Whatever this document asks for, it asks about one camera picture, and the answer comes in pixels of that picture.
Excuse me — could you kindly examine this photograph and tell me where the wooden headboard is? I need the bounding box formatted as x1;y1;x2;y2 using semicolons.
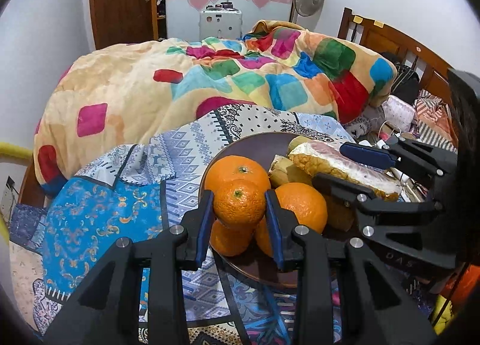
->
337;8;452;107

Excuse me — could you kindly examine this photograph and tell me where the white bedside cabinet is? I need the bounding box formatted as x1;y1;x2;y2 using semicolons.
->
199;6;242;40

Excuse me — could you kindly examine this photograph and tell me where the large orange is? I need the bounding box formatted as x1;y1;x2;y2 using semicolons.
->
253;182;328;257

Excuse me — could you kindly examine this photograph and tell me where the short sugarcane piece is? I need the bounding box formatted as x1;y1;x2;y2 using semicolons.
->
268;155;312;188

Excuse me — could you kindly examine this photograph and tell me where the long sugarcane piece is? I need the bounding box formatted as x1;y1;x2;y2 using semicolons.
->
287;136;311;154

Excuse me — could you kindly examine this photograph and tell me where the dark purple plate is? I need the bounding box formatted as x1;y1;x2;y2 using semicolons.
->
199;132;354;289

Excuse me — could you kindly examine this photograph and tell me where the large pomelo segment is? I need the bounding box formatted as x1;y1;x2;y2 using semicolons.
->
288;140;402;202

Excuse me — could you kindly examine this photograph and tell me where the striped fabric bag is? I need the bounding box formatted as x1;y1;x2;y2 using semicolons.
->
414;89;458;153

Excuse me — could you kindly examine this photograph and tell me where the blue patterned bedsheet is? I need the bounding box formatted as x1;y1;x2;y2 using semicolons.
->
9;104;350;344

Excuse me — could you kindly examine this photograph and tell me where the black backpack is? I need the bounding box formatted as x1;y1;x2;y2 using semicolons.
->
391;63;420;106

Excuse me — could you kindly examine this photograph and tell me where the colourful patchwork blanket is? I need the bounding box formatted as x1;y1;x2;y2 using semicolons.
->
33;20;397;195

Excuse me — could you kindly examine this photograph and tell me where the medium orange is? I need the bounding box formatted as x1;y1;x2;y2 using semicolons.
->
203;155;271;192

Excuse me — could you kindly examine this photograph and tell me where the small tangerine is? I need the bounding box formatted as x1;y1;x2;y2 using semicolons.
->
213;179;266;230

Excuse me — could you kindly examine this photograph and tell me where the pink quilted pouch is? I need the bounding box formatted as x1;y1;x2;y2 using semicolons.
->
382;95;416;132

